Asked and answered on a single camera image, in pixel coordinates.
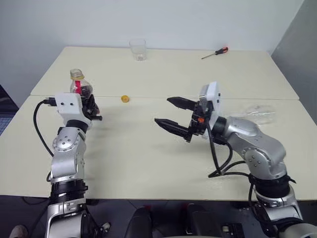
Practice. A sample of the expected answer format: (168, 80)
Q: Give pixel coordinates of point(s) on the dark rounded shape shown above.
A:
(200, 220)
(138, 223)

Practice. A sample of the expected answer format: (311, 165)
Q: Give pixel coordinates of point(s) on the clear glass tumbler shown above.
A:
(137, 50)

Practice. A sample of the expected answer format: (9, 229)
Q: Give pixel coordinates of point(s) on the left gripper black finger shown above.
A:
(91, 99)

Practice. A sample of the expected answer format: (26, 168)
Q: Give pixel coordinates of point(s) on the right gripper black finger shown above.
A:
(183, 102)
(174, 127)

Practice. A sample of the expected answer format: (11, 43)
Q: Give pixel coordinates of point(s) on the plastic bottle red label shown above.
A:
(79, 84)

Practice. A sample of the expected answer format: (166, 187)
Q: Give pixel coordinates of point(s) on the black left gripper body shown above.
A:
(91, 115)

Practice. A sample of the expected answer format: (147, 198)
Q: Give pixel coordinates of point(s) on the dark blue chair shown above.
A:
(6, 111)

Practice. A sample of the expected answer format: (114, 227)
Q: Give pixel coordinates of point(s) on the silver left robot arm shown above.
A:
(68, 158)

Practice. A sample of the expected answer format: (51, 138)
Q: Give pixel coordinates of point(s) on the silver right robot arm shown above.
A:
(257, 143)

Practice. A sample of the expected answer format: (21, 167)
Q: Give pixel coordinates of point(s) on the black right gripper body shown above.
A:
(199, 121)

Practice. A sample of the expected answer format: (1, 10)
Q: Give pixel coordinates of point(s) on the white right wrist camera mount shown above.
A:
(213, 99)

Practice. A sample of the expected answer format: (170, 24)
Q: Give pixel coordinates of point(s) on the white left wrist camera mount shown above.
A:
(70, 106)

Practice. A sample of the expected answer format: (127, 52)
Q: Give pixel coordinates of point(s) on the yellow bottle cap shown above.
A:
(125, 99)

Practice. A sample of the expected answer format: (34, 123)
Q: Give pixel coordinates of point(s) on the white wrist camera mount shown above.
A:
(70, 106)
(213, 99)

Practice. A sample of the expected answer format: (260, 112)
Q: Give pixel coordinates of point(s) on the light pink shoe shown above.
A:
(19, 231)

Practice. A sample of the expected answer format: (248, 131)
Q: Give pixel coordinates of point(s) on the black box with white label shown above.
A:
(232, 230)

